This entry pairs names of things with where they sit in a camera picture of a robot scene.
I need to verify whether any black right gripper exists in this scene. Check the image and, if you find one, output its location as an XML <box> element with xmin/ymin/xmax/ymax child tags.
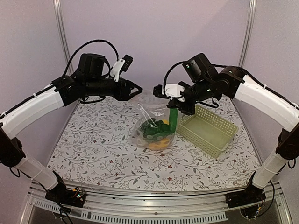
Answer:
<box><xmin>166</xmin><ymin>78</ymin><xmax>214</xmax><ymax>116</ymax></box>

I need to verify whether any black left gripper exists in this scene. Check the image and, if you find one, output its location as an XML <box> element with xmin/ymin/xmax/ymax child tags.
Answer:
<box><xmin>85</xmin><ymin>76</ymin><xmax>143</xmax><ymax>100</ymax></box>

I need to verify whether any clear zip top bag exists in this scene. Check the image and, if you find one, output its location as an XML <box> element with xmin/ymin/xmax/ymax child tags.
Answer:
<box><xmin>131</xmin><ymin>90</ymin><xmax>179</xmax><ymax>151</ymax></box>

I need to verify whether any green white bok choy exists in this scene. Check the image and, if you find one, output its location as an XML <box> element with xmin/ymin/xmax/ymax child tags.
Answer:
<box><xmin>139</xmin><ymin>118</ymin><xmax>163</xmax><ymax>138</ymax></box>

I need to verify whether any green cucumber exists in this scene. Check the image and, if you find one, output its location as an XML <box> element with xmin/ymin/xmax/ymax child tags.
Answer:
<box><xmin>144</xmin><ymin>109</ymin><xmax>178</xmax><ymax>141</ymax></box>

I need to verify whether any orange yellow mango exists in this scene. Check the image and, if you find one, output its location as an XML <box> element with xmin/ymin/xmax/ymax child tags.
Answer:
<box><xmin>147</xmin><ymin>138</ymin><xmax>171</xmax><ymax>151</ymax></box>

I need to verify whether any yellow lemon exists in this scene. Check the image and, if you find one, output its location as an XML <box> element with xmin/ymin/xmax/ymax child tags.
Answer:
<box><xmin>162</xmin><ymin>119</ymin><xmax>169</xmax><ymax>125</ymax></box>

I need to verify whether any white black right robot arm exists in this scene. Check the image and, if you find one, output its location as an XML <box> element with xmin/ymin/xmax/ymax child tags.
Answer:
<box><xmin>162</xmin><ymin>53</ymin><xmax>299</xmax><ymax>203</ymax></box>

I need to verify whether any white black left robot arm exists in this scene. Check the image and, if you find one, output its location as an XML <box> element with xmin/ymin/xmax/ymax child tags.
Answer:
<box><xmin>0</xmin><ymin>53</ymin><xmax>142</xmax><ymax>203</ymax></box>

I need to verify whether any beige perforated plastic basket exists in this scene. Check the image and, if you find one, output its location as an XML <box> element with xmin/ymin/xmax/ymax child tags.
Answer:
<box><xmin>177</xmin><ymin>105</ymin><xmax>239</xmax><ymax>158</ymax></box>

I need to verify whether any floral patterned table mat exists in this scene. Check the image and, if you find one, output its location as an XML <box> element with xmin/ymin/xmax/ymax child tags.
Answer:
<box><xmin>48</xmin><ymin>97</ymin><xmax>260</xmax><ymax>191</ymax></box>

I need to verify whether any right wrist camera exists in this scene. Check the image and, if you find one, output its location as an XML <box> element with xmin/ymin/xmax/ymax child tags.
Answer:
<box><xmin>153</xmin><ymin>84</ymin><xmax>185</xmax><ymax>102</ymax></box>

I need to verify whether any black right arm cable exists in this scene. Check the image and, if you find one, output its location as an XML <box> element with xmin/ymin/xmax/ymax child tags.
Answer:
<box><xmin>162</xmin><ymin>61</ymin><xmax>187</xmax><ymax>89</ymax></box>

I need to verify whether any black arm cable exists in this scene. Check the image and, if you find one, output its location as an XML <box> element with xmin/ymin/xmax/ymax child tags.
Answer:
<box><xmin>162</xmin><ymin>61</ymin><xmax>187</xmax><ymax>89</ymax></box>
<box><xmin>64</xmin><ymin>39</ymin><xmax>120</xmax><ymax>77</ymax></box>

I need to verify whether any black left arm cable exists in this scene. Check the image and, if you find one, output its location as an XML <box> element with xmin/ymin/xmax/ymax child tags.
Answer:
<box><xmin>64</xmin><ymin>39</ymin><xmax>120</xmax><ymax>77</ymax></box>

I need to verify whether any left aluminium corner post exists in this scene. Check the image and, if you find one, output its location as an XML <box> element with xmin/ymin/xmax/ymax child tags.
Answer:
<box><xmin>53</xmin><ymin>0</ymin><xmax>71</xmax><ymax>64</ymax></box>

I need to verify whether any aluminium corner post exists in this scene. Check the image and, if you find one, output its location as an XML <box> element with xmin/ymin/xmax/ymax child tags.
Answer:
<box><xmin>53</xmin><ymin>0</ymin><xmax>71</xmax><ymax>64</ymax></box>
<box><xmin>238</xmin><ymin>0</ymin><xmax>257</xmax><ymax>67</ymax></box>

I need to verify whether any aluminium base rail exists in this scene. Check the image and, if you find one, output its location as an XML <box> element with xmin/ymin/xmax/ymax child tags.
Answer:
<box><xmin>20</xmin><ymin>181</ymin><xmax>293</xmax><ymax>224</ymax></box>

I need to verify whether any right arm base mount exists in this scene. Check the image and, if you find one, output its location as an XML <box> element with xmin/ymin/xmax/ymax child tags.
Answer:
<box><xmin>225</xmin><ymin>185</ymin><xmax>266</xmax><ymax>219</ymax></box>

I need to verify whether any right aluminium corner post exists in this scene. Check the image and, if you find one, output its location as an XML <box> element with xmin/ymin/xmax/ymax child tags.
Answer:
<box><xmin>238</xmin><ymin>0</ymin><xmax>257</xmax><ymax>67</ymax></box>

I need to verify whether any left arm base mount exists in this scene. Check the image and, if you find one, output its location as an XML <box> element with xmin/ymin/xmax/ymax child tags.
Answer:
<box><xmin>45</xmin><ymin>185</ymin><xmax>86</xmax><ymax>208</ymax></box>

